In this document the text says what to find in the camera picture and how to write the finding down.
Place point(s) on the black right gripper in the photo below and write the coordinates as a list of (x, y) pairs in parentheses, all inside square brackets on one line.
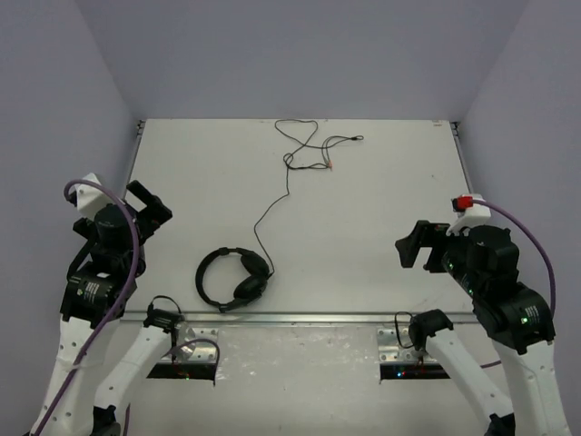
[(426, 234)]

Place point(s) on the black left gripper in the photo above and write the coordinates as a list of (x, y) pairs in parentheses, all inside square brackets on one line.
[(148, 206)]

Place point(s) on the black headphones with cable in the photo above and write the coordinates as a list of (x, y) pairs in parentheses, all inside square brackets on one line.
[(260, 266)]

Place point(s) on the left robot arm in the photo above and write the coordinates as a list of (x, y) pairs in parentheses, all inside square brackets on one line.
[(81, 398)]

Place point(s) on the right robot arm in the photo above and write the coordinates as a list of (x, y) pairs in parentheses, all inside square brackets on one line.
[(518, 321)]

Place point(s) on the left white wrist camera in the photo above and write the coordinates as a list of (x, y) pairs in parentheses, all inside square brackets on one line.
[(90, 200)]

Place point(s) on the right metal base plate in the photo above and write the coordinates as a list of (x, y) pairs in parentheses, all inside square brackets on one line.
[(393, 348)]

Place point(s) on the metal base plate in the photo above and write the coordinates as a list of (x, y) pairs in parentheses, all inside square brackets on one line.
[(196, 343), (393, 348)]

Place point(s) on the aluminium table front rail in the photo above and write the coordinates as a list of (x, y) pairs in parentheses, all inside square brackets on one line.
[(292, 318)]

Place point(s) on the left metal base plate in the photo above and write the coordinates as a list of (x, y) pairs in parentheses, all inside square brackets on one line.
[(196, 343)]

